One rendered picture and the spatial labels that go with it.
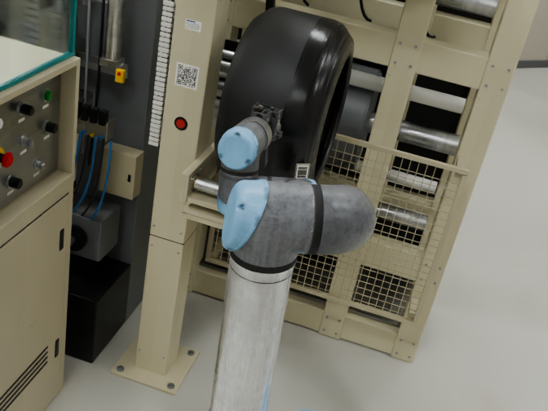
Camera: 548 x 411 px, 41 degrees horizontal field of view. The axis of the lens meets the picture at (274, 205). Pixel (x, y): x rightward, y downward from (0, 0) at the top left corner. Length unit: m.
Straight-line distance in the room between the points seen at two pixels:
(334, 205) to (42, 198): 1.22
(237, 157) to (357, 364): 1.70
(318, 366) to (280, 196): 2.03
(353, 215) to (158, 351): 1.79
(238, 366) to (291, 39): 1.07
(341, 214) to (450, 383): 2.18
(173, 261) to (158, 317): 0.26
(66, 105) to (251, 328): 1.18
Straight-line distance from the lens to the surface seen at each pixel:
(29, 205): 2.17
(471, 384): 3.33
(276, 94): 2.04
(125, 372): 2.93
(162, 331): 2.80
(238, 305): 1.25
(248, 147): 1.66
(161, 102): 2.38
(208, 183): 2.33
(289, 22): 2.17
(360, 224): 1.20
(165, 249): 2.60
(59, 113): 2.28
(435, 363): 3.35
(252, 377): 1.35
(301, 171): 2.10
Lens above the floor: 2.00
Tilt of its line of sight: 28 degrees down
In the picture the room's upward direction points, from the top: 12 degrees clockwise
